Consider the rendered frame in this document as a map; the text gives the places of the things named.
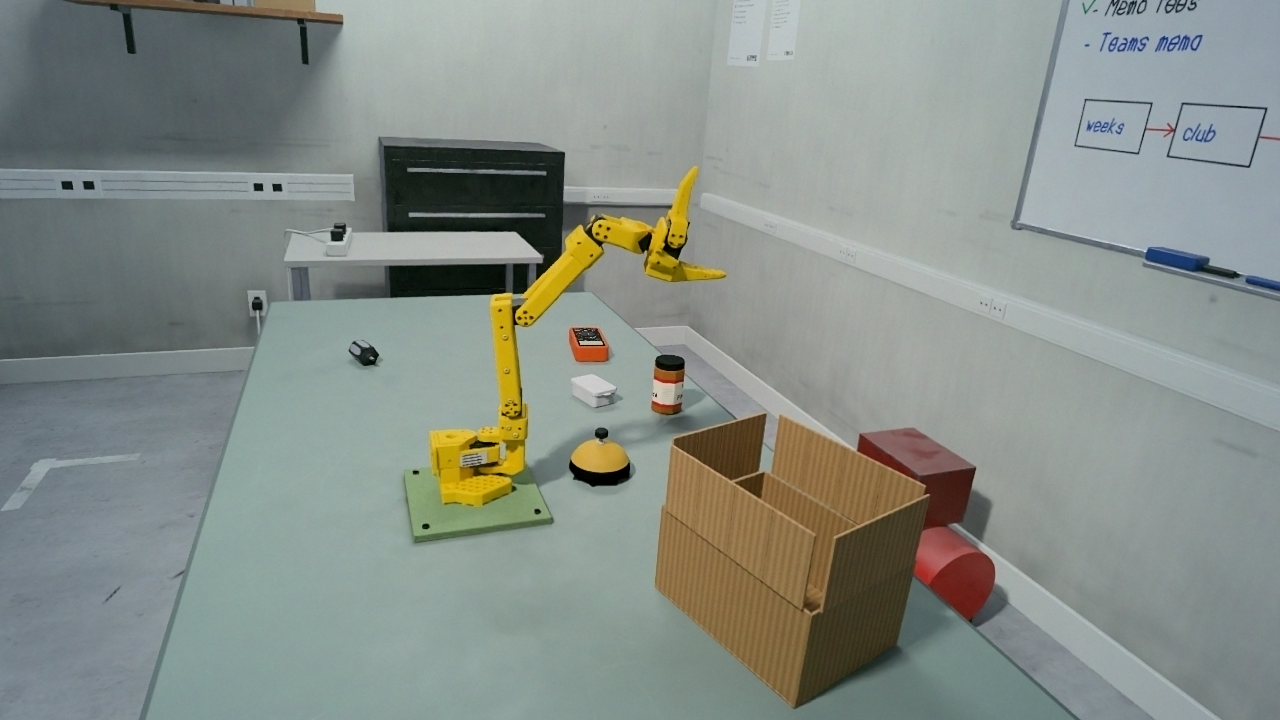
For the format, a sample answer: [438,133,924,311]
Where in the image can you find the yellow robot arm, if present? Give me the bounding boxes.
[433,214,657,507]

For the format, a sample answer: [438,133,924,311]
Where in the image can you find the orange jar with black lid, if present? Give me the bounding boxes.
[652,355,685,415]

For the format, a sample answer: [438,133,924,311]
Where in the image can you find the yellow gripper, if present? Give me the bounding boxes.
[644,167,727,282]

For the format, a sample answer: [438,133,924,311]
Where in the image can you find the yellow dome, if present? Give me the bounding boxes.
[570,428,630,487]

